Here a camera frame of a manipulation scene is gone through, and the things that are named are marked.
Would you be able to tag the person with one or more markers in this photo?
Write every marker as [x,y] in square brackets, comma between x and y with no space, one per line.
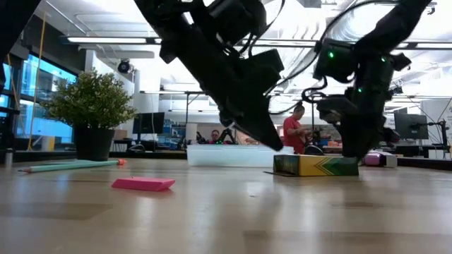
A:
[291,132]
[214,137]

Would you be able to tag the green potted plant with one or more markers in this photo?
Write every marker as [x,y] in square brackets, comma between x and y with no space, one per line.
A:
[92,102]

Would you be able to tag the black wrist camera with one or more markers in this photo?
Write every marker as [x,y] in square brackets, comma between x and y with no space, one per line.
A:
[332,107]
[266,68]

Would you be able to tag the black ceiling speaker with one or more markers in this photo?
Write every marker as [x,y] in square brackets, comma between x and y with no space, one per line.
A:
[124,66]

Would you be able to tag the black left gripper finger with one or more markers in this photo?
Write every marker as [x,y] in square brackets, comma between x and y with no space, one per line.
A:
[226,121]
[263,127]

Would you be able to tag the black computer monitor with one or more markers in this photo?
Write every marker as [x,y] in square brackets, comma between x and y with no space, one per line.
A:
[148,122]
[411,126]

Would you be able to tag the teal pencil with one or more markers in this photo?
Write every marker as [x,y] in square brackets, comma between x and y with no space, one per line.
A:
[70,166]

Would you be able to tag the pink eraser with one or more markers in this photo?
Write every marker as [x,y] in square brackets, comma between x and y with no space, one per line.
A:
[143,184]

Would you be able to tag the small white cylinder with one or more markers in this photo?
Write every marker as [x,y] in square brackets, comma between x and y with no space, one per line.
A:
[9,158]

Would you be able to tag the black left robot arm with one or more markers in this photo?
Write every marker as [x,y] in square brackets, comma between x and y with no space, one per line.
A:
[169,14]

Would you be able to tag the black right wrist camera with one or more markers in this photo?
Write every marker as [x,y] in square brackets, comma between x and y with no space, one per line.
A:
[332,107]

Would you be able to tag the clear pencil case teal lid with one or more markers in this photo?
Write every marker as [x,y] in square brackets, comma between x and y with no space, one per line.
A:
[219,157]

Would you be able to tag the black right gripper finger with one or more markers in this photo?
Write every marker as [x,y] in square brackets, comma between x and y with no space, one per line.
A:
[353,141]
[373,137]

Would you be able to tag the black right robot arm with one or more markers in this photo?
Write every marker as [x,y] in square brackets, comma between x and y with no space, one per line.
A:
[388,28]

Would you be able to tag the long ceiling light strip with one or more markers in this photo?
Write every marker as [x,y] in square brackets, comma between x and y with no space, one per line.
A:
[106,40]

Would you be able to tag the yellow bin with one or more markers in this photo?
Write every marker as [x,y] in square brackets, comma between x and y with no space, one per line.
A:
[48,144]

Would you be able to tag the yellow green crayon box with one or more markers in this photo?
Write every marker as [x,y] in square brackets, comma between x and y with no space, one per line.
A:
[314,166]

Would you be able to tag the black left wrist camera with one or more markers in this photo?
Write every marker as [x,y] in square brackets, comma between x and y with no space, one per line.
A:
[266,68]

